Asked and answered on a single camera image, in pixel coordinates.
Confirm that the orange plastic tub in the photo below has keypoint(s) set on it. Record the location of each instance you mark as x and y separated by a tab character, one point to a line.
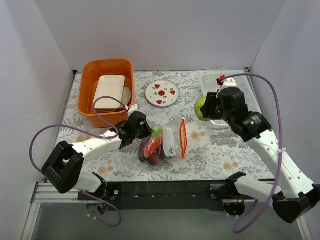
91	74

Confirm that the white rectangular plate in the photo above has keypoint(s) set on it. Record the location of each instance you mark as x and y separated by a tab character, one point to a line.
109	86

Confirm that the round watermelon pattern plate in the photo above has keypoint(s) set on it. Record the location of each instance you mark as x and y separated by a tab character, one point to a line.
162	93

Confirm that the fake red grape bunch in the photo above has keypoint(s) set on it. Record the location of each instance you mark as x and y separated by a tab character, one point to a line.
153	157

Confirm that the beige round dish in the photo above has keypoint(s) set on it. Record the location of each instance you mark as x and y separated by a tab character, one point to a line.
126	96

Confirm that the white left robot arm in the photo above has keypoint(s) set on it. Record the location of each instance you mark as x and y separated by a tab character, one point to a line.
64	167

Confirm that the fake green cabbage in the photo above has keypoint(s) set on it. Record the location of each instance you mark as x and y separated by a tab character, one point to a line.
197	108

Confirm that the fake watermelon slice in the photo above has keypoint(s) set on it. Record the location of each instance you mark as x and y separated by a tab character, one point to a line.
154	144

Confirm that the fake green lime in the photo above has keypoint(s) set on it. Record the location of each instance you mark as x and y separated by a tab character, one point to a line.
156	131

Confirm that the white plastic mesh basket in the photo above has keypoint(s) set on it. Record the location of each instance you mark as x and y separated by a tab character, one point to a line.
208	83

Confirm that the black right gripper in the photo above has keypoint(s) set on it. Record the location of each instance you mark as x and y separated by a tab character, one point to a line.
211	107

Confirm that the clear orange zip top bag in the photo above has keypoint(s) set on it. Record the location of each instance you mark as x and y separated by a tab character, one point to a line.
175	141

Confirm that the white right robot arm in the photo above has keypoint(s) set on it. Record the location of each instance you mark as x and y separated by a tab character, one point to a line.
295	193

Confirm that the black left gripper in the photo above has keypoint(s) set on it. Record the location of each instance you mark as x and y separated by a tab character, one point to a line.
144	128

